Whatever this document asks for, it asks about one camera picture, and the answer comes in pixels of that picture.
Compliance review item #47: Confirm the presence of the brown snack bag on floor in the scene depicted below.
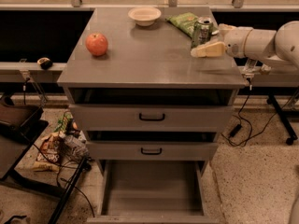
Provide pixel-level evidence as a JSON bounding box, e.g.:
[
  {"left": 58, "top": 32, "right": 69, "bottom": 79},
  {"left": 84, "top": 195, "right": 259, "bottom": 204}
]
[{"left": 33, "top": 133, "right": 62, "bottom": 172}]

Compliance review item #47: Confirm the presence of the clear water bottle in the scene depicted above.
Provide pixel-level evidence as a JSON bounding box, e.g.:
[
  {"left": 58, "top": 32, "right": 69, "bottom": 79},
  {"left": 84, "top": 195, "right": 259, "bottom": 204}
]
[{"left": 243, "top": 58, "right": 257, "bottom": 75}]

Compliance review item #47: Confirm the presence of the red apple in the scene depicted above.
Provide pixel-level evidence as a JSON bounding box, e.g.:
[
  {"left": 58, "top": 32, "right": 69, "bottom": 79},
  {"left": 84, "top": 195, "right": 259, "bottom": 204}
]
[{"left": 85, "top": 33, "right": 108, "bottom": 56}]

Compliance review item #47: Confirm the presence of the white bowl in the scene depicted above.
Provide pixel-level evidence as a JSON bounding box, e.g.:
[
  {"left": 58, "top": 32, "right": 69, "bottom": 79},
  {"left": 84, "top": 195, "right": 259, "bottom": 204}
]
[{"left": 128, "top": 7, "right": 162, "bottom": 27}]

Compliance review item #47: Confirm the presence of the plastic bottle on floor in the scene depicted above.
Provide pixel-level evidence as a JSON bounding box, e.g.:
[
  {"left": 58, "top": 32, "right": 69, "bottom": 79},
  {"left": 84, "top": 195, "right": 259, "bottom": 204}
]
[{"left": 59, "top": 133, "right": 89, "bottom": 159}]

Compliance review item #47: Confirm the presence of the black power cable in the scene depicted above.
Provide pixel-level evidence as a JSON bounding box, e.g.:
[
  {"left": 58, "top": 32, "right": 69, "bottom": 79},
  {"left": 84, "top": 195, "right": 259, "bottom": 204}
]
[{"left": 221, "top": 77, "right": 281, "bottom": 148}]

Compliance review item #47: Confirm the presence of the grey drawer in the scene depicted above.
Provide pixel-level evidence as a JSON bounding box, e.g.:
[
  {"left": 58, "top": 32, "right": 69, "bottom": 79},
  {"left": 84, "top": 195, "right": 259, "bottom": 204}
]
[
  {"left": 87, "top": 141, "right": 218, "bottom": 161},
  {"left": 69, "top": 105, "right": 234, "bottom": 133},
  {"left": 87, "top": 161, "right": 219, "bottom": 224}
]

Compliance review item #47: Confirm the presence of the top grey drawer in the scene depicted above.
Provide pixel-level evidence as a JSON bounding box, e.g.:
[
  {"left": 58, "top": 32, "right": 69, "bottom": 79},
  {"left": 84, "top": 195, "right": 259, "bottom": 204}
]
[{"left": 69, "top": 105, "right": 234, "bottom": 133}]

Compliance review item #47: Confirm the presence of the grey drawer cabinet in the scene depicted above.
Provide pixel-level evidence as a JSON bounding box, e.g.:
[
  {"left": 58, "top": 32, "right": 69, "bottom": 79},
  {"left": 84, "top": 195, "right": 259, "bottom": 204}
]
[{"left": 57, "top": 6, "right": 247, "bottom": 224}]

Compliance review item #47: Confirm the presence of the green soda can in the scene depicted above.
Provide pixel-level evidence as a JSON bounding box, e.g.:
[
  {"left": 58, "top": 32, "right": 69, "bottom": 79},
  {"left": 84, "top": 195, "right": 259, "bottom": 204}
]
[{"left": 191, "top": 17, "right": 213, "bottom": 49}]

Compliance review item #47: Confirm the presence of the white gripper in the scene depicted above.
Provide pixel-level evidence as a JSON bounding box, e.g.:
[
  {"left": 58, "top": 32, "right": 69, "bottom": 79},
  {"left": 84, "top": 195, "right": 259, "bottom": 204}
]
[{"left": 191, "top": 23, "right": 253, "bottom": 58}]

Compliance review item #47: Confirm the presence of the bottom grey drawer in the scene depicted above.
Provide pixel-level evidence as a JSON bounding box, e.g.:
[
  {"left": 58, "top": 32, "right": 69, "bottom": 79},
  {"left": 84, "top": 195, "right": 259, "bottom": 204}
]
[{"left": 87, "top": 161, "right": 219, "bottom": 224}]

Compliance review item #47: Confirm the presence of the middle grey drawer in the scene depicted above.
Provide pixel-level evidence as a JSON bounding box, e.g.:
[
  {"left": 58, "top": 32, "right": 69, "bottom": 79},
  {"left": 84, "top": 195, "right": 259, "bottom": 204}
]
[{"left": 87, "top": 141, "right": 218, "bottom": 161}]

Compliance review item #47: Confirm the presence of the green snack bag on floor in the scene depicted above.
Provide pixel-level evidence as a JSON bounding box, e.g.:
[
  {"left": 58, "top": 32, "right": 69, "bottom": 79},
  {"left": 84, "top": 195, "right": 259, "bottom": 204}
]
[{"left": 54, "top": 111, "right": 73, "bottom": 133}]

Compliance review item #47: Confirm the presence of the green chip bag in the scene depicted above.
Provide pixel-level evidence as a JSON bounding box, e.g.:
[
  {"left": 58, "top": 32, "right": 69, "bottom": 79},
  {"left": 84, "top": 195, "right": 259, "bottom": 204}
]
[{"left": 166, "top": 12, "right": 219, "bottom": 37}]

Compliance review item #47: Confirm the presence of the black yellow tape measure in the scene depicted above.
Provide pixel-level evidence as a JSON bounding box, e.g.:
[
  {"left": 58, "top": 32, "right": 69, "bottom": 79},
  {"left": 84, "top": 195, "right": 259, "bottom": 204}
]
[{"left": 37, "top": 57, "right": 52, "bottom": 70}]

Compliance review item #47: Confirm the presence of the black rolling stand leg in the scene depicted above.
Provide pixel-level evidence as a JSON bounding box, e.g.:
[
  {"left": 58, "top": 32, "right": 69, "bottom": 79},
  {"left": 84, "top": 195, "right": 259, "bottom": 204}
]
[{"left": 267, "top": 93, "right": 298, "bottom": 146}]

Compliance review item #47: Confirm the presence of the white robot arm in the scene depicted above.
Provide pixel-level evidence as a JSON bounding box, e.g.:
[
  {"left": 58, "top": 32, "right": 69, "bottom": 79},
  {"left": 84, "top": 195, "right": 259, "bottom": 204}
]
[{"left": 191, "top": 21, "right": 299, "bottom": 68}]

